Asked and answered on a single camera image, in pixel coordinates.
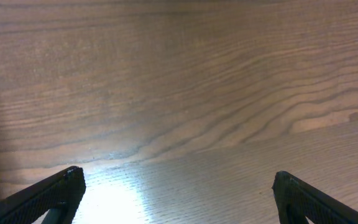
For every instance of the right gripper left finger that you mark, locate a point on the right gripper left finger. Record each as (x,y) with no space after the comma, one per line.
(57,198)

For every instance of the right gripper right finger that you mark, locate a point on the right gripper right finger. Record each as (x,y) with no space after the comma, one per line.
(301,203)

